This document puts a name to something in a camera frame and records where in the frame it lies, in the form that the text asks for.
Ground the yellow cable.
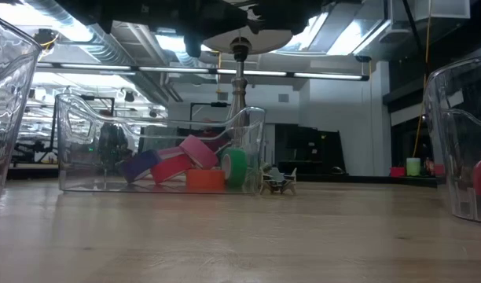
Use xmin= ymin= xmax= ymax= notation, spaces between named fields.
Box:
xmin=411 ymin=0 xmax=434 ymax=158

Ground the pink tape roll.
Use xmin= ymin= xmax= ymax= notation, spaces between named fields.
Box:
xmin=178 ymin=134 xmax=220 ymax=171

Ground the silver table lamp white shade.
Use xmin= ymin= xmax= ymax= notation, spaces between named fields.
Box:
xmin=203 ymin=27 xmax=295 ymax=186

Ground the black metal stand frame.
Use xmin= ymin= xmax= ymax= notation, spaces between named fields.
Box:
xmin=189 ymin=101 xmax=230 ymax=119

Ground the clear plastic bin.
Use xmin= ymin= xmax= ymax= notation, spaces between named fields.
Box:
xmin=423 ymin=54 xmax=481 ymax=225
xmin=54 ymin=93 xmax=267 ymax=196
xmin=0 ymin=11 xmax=43 ymax=216

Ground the orange tape roll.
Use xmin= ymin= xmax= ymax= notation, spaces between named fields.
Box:
xmin=185 ymin=168 xmax=226 ymax=190

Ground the green cup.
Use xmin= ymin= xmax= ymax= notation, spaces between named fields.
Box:
xmin=406 ymin=156 xmax=421 ymax=177

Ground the green tape roll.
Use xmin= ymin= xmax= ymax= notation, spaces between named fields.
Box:
xmin=219 ymin=147 xmax=249 ymax=189

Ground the black cabinet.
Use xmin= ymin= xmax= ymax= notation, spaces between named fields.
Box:
xmin=274 ymin=123 xmax=347 ymax=176

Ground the overhead light bar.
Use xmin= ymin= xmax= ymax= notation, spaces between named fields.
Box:
xmin=35 ymin=61 xmax=370 ymax=82

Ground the red tape roll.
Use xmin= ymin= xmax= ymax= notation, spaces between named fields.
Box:
xmin=149 ymin=153 xmax=194 ymax=186

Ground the blue tape roll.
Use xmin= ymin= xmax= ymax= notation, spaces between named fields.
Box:
xmin=116 ymin=149 xmax=163 ymax=185

